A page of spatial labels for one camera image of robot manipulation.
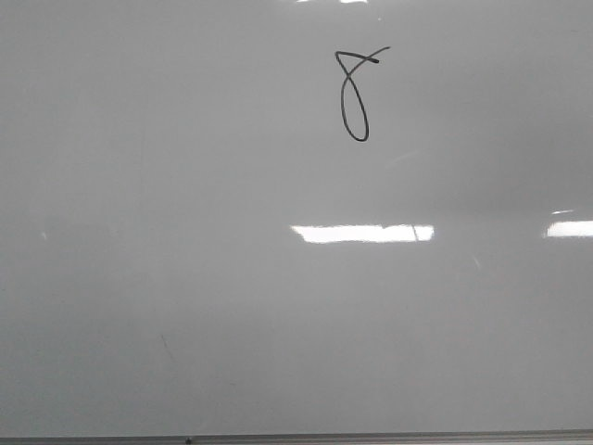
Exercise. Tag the white whiteboard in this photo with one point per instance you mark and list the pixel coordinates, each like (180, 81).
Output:
(295, 217)

